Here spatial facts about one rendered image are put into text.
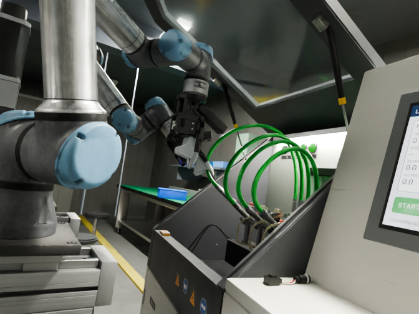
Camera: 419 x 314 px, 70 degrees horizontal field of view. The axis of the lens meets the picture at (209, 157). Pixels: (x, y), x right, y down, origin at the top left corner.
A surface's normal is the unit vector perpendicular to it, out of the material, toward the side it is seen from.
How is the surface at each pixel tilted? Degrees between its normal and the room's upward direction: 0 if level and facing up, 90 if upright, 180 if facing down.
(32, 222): 72
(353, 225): 76
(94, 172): 98
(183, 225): 90
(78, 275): 90
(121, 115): 90
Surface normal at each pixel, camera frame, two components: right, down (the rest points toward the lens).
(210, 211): 0.40, -0.02
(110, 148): 0.87, 0.22
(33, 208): 0.81, -0.24
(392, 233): -0.85, -0.38
